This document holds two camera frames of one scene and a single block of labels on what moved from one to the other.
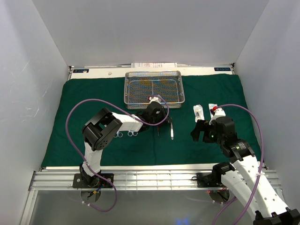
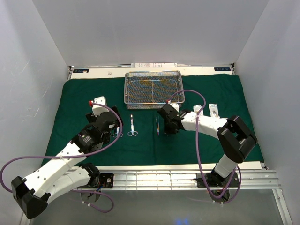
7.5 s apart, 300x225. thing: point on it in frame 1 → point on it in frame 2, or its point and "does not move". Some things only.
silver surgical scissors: x=131 y=133 does not move
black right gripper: x=201 y=125 → x=168 y=131
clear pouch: x=198 y=112 does not move
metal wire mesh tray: x=139 y=86 does not move
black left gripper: x=168 y=120 → x=115 y=109
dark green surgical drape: x=176 y=147 does not move
